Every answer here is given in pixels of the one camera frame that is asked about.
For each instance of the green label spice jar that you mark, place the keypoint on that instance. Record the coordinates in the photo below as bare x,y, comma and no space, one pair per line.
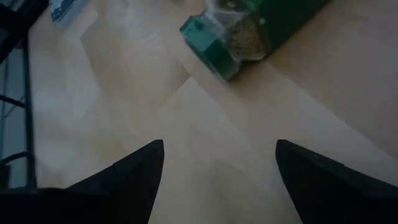
248,34

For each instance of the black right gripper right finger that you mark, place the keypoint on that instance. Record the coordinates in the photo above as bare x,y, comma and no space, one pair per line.
335,199

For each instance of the Yellowstone waterfall book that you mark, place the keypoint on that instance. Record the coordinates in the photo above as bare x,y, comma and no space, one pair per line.
66,11

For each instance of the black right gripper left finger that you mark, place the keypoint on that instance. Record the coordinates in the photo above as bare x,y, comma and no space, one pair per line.
93,199

